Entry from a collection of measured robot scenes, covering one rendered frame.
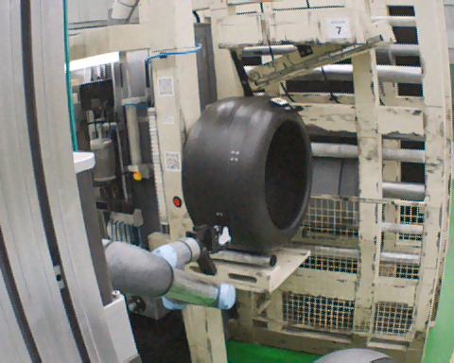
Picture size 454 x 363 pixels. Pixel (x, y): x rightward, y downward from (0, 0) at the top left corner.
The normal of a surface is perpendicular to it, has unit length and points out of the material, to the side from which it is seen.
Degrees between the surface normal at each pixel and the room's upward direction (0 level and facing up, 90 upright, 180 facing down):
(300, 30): 90
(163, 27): 90
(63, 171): 90
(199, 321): 90
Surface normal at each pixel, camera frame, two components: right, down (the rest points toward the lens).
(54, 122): 0.80, 0.08
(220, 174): -0.53, 0.03
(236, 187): -0.28, 0.17
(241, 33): -0.52, 0.26
